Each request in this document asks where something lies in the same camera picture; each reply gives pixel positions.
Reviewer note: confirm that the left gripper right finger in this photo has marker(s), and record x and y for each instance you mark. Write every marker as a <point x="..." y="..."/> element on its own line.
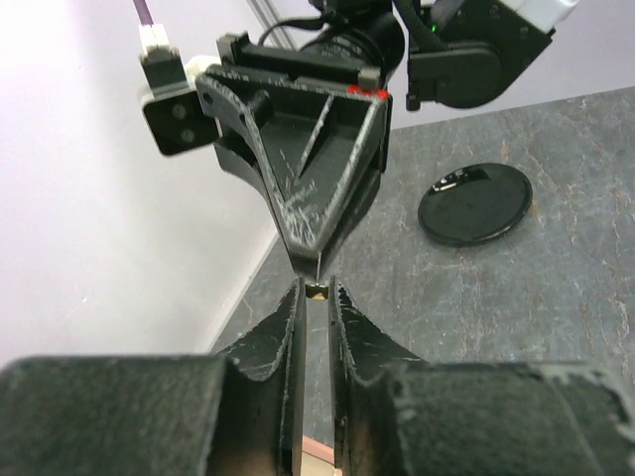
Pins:
<point x="376" y="392"/>

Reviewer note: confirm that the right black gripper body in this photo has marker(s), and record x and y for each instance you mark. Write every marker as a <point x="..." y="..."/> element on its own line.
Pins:
<point x="306" y="111"/>

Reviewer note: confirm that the black round stand base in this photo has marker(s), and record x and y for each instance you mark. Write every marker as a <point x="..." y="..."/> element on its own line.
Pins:
<point x="475" y="204"/>

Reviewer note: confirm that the pink jewelry box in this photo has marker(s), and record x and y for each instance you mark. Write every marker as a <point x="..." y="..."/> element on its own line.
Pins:
<point x="317" y="459"/>

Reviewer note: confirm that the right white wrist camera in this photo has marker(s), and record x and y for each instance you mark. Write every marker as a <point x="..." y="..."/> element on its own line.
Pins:
<point x="173" y="111"/>

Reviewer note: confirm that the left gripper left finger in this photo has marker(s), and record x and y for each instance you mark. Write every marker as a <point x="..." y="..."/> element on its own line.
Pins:
<point x="259" y="426"/>

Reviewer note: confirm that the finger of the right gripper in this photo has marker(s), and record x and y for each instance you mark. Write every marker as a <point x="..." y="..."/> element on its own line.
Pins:
<point x="304" y="207"/>
<point x="352" y="214"/>

